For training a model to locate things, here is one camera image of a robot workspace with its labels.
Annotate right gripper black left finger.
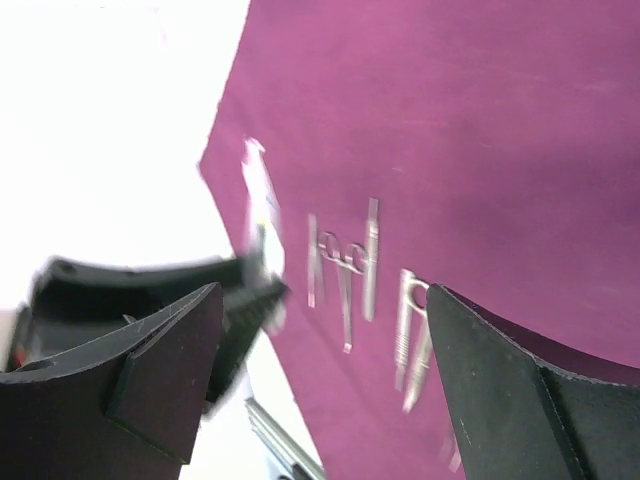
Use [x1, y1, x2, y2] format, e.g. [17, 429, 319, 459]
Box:
[1, 284, 223, 480]

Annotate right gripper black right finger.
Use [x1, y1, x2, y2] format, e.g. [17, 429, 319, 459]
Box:
[426, 285, 639, 480]

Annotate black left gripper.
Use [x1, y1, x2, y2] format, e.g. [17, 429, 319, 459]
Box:
[9, 256, 289, 404]

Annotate steel surgical scissors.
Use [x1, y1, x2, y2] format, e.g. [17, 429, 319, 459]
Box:
[403, 300, 433, 413]

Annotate steel probe handle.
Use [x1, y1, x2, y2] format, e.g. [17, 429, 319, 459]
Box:
[394, 269, 416, 391]

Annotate steel forceps with rings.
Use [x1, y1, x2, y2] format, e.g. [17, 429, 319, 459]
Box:
[319, 232, 365, 354]

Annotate steel tweezers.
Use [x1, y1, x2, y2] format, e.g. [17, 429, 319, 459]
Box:
[362, 198, 379, 322]

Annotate short steel scalpel handle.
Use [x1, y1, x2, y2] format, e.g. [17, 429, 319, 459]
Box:
[307, 214, 324, 308]

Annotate purple cloth mat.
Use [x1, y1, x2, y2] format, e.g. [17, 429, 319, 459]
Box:
[201, 1, 639, 479]

